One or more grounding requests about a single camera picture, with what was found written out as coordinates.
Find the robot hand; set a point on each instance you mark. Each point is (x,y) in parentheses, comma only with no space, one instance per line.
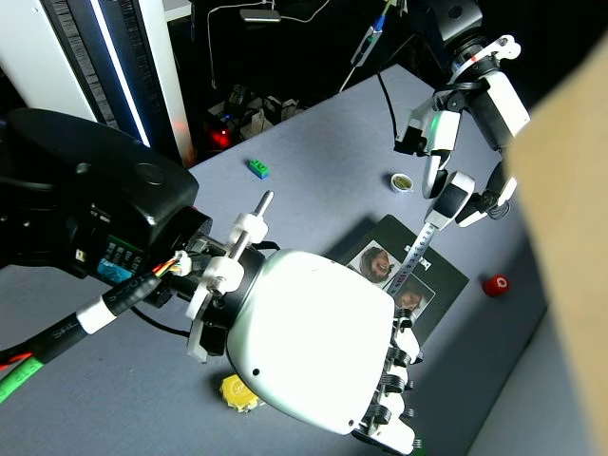
(309,332)
(503,109)

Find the white tape measure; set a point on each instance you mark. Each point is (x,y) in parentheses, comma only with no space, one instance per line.
(451,199)

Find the black Let It Be album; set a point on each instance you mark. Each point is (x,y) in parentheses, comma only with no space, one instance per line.
(442,285)

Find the yellow swirl toy food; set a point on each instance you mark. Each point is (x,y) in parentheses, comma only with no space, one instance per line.
(233,389)

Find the small white cup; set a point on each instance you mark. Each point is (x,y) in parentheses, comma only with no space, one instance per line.
(401,183)

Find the tan cardboard panel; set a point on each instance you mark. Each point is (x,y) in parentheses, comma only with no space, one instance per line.
(570,237)

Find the green and blue toy block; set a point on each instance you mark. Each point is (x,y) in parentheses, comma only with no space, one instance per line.
(259,168)

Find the red round toy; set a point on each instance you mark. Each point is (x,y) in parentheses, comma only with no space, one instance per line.
(495,285)

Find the grey table cloth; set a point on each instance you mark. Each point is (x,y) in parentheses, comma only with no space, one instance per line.
(142,427)

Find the brown paper bag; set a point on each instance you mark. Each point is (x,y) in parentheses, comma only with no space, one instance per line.
(261,119)

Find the grey power adapter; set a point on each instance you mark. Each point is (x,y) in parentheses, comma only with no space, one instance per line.
(260,15)

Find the white cabinet with black strips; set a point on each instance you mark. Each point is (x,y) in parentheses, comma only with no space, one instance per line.
(161,71)

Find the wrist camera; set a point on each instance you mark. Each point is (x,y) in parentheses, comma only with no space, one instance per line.
(409,140)
(214,339)

